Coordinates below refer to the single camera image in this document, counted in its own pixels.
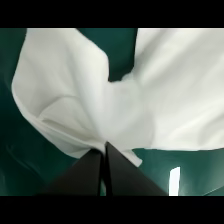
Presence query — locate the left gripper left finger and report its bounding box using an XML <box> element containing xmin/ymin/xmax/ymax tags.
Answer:
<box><xmin>42</xmin><ymin>149</ymin><xmax>103</xmax><ymax>197</ymax></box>

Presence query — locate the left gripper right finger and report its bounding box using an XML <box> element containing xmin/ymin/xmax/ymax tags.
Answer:
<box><xmin>104</xmin><ymin>141</ymin><xmax>168</xmax><ymax>197</ymax></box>

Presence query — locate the white shirt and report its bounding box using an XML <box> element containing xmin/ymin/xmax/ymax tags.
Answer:
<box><xmin>11</xmin><ymin>28</ymin><xmax>224</xmax><ymax>168</ymax></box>

